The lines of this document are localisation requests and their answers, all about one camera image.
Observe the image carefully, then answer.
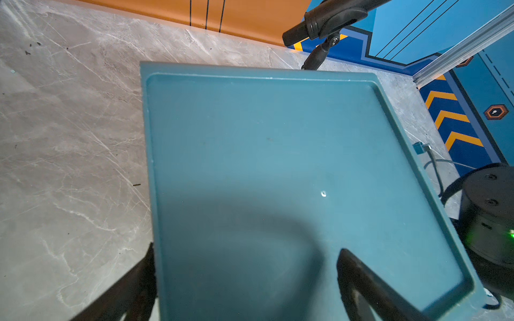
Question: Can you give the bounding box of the black microphone stand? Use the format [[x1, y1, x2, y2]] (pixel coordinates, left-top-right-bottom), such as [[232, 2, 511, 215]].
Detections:
[[301, 33, 341, 70]]

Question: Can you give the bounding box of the teal drawer cabinet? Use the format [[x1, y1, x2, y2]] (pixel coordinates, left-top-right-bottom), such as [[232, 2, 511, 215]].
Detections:
[[140, 62, 486, 320]]

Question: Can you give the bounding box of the black microphone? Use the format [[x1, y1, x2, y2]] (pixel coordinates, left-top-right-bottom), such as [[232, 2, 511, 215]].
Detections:
[[282, 0, 389, 47]]

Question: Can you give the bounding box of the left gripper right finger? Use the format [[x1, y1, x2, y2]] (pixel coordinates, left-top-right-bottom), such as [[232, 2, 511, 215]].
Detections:
[[337, 249, 429, 320]]

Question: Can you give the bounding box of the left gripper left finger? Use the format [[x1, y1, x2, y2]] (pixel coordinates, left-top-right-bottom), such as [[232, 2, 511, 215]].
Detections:
[[73, 243, 157, 320]]

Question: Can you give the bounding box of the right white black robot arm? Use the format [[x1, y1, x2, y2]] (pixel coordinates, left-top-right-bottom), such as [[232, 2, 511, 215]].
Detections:
[[440, 163, 513, 310]]

